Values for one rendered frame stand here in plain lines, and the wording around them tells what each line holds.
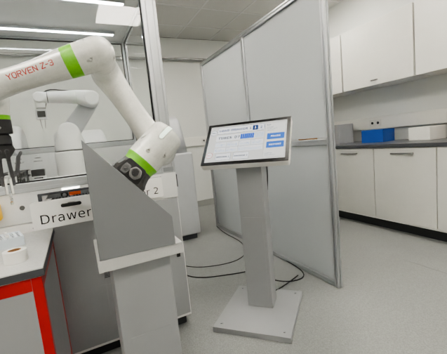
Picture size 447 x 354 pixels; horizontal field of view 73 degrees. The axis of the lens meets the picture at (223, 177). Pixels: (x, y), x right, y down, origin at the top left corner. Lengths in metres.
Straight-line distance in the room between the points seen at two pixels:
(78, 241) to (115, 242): 0.71
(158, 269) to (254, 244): 0.88
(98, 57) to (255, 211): 1.16
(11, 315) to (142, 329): 0.41
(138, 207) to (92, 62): 0.56
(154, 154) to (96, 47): 0.44
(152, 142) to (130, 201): 0.23
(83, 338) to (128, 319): 0.77
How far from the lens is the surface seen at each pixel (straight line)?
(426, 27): 3.73
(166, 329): 1.25
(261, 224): 1.84
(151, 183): 1.72
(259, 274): 1.96
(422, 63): 3.68
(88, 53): 1.26
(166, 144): 1.11
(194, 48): 5.46
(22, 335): 1.24
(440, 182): 3.22
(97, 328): 1.92
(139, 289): 1.15
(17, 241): 1.48
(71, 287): 1.81
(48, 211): 1.39
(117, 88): 1.37
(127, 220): 1.03
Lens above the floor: 1.10
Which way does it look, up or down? 7 degrees down
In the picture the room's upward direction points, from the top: 6 degrees counter-clockwise
